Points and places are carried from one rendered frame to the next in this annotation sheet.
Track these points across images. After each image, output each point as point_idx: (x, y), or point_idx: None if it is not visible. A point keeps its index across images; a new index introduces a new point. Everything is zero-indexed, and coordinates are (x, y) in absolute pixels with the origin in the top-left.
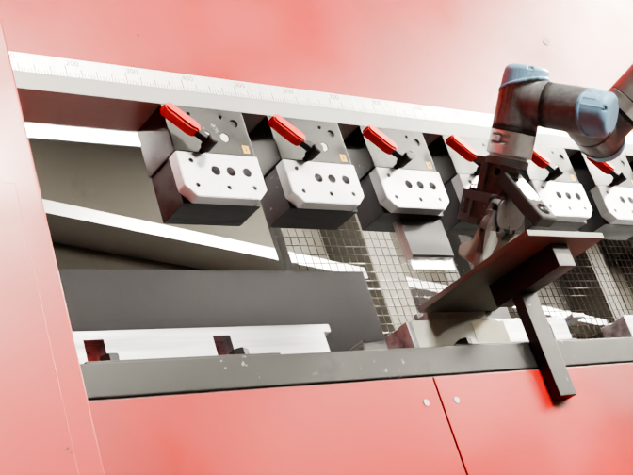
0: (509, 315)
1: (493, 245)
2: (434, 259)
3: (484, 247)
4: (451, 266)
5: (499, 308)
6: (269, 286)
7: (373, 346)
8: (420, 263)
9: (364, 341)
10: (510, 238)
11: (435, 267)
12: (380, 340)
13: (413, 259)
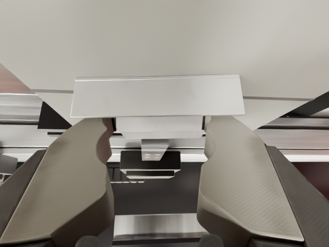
0: (42, 112)
1: (224, 169)
2: (158, 236)
3: (278, 159)
4: (120, 222)
5: (58, 126)
6: None
7: (167, 167)
8: (196, 225)
9: (171, 175)
10: (88, 210)
11: (163, 218)
12: (151, 176)
13: (209, 233)
